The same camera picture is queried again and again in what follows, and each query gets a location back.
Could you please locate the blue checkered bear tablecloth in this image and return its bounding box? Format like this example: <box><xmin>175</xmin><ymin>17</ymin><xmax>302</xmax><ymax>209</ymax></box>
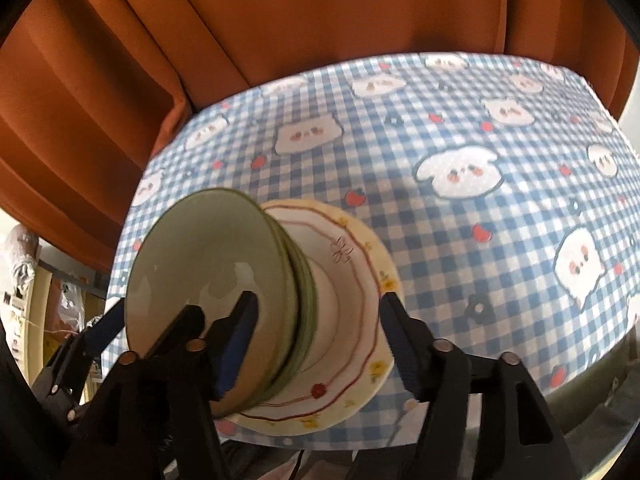
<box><xmin>102</xmin><ymin>52</ymin><xmax>640</xmax><ymax>448</ymax></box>

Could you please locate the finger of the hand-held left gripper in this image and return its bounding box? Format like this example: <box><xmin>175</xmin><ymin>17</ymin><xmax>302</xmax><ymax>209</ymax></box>
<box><xmin>32</xmin><ymin>297</ymin><xmax>127</xmax><ymax>421</ymax></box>

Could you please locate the large round yellow floral plate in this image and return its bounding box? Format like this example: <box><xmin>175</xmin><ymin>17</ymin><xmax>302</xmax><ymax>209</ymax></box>
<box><xmin>227</xmin><ymin>199</ymin><xmax>402</xmax><ymax>433</ymax></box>

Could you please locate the grey white wrapped bundle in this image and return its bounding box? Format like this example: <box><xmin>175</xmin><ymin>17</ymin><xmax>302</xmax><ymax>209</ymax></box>
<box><xmin>4</xmin><ymin>224</ymin><xmax>42</xmax><ymax>303</ymax></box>

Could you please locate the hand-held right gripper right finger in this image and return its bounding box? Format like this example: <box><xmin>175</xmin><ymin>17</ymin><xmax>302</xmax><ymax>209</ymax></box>
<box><xmin>378</xmin><ymin>292</ymin><xmax>576</xmax><ymax>480</ymax></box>

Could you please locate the orange curtain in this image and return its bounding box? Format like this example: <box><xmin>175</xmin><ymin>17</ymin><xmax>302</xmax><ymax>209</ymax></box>
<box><xmin>0</xmin><ymin>0</ymin><xmax>640</xmax><ymax>273</ymax></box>

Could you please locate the small white red-rimmed plate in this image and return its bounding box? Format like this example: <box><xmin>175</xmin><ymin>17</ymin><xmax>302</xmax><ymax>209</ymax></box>
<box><xmin>235</xmin><ymin>204</ymin><xmax>383</xmax><ymax>418</ymax></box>

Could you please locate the clear plastic bag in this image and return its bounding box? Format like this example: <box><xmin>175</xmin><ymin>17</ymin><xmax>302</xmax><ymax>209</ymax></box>
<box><xmin>57</xmin><ymin>280</ymin><xmax>88</xmax><ymax>333</ymax></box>

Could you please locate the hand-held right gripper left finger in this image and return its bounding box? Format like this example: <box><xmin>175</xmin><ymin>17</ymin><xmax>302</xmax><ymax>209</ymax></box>
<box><xmin>55</xmin><ymin>291</ymin><xmax>260</xmax><ymax>480</ymax></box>

